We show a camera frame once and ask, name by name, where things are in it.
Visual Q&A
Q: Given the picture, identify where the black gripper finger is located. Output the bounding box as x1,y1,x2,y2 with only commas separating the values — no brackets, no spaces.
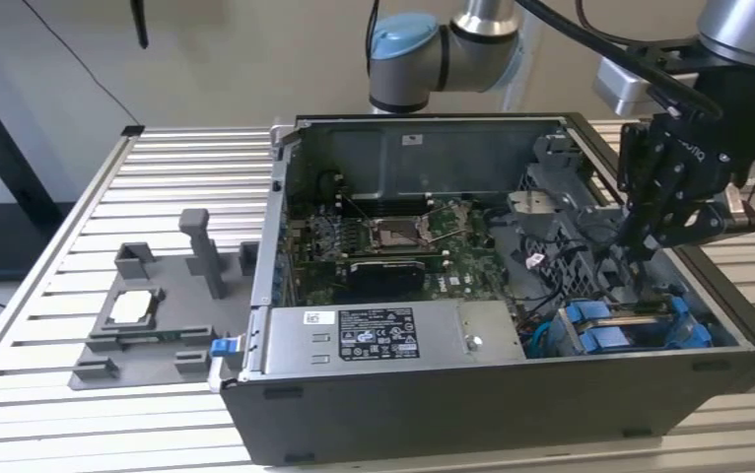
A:
616,122,656,260
639,165,724,262

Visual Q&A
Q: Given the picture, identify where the blue disk carrier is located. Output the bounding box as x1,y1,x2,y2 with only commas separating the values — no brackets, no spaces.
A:
559,294,712,355

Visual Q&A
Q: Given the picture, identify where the grey metal disk bay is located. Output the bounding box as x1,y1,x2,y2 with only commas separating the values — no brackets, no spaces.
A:
492,189,724,361

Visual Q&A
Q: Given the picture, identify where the black RAM slot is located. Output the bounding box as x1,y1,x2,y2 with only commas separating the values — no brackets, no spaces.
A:
349,249,449,257
349,254,450,263

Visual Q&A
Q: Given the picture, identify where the green motherboard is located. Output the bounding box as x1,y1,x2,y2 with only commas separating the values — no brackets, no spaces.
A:
284,195,519,307

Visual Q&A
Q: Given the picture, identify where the CPU socket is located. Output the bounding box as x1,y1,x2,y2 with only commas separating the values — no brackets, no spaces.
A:
365,216,428,253

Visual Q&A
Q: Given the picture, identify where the black graphics card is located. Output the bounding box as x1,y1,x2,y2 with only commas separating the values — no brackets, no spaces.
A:
348,259,428,300

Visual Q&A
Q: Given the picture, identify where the silver power supply unit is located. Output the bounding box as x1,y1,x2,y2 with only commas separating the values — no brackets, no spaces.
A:
261,302,527,376

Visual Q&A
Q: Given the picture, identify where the thin metal locking lever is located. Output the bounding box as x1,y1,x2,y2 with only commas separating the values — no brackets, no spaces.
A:
340,193,380,224

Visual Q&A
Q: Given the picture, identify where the black open PC case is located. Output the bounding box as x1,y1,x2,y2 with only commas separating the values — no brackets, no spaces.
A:
218,111,755,467

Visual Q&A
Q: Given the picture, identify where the green RAM stick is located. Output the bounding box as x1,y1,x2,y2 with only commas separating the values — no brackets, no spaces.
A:
117,331,212,342

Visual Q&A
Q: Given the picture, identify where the silver CPU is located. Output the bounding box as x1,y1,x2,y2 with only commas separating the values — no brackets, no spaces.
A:
108,290,156,325

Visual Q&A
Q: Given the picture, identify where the grey parts rack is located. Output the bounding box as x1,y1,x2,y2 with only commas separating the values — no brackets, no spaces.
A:
66,208,264,393

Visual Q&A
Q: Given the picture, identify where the black hanging rod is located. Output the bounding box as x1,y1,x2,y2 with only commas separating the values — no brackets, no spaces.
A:
128,0,150,51

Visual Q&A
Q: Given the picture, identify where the black wire with white label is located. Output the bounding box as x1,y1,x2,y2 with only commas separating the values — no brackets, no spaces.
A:
512,248,553,277

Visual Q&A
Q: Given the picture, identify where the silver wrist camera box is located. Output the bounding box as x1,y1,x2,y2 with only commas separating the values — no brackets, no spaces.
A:
592,57,669,118

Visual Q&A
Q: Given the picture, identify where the thick black arm hose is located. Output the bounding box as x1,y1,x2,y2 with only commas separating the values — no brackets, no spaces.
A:
515,0,724,125

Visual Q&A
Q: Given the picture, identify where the metal socket cover frame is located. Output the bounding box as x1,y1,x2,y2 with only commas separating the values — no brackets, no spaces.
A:
424,203,481,243

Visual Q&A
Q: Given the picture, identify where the blue data wire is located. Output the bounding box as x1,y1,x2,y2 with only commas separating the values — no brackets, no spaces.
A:
521,314,553,359

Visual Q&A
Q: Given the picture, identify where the thin black cable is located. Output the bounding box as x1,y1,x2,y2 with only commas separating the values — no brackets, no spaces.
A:
20,0,141,128

